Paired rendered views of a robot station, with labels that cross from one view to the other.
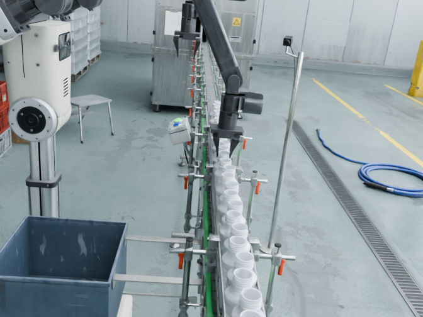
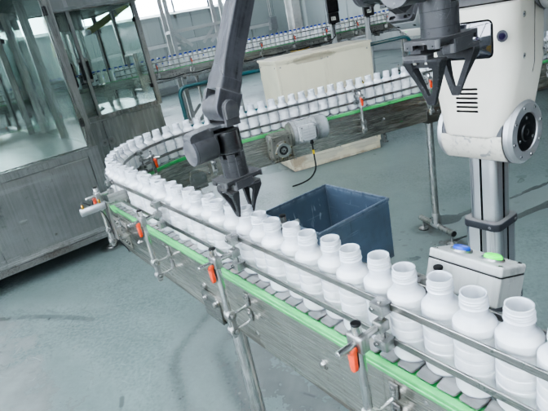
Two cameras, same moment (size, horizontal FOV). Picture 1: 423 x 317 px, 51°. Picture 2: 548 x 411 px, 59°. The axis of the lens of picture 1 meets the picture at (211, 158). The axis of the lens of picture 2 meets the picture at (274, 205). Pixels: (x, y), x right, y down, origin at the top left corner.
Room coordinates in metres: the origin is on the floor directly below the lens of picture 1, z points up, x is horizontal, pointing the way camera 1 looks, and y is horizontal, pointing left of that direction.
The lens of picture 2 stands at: (2.30, -0.49, 1.56)
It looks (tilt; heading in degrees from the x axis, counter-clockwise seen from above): 21 degrees down; 151
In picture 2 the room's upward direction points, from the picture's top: 12 degrees counter-clockwise
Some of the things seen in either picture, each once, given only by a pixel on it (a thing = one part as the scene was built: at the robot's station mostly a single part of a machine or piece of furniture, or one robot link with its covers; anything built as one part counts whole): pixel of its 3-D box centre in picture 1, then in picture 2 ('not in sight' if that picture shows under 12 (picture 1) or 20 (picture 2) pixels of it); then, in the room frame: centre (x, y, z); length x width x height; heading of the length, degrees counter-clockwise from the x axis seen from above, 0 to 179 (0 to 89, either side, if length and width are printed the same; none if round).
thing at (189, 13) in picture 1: (191, 11); not in sight; (1.79, 0.13, 1.57); 0.07 x 0.06 x 0.07; 94
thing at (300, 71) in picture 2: not in sight; (320, 103); (-2.07, 2.80, 0.59); 1.10 x 0.62 x 1.18; 76
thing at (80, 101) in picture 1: (80, 115); not in sight; (4.83, 1.51, 0.21); 0.61 x 0.47 x 0.41; 57
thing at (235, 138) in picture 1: (226, 143); (239, 196); (1.35, -0.04, 1.20); 0.07 x 0.07 x 0.09; 4
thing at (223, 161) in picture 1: (222, 184); (237, 233); (1.29, -0.04, 1.08); 0.06 x 0.06 x 0.17
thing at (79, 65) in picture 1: (53, 39); not in sight; (7.98, 2.97, 0.59); 1.24 x 1.03 x 1.17; 6
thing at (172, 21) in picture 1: (173, 22); not in sight; (6.00, 0.66, 1.22); 0.23 x 0.03 x 0.32; 94
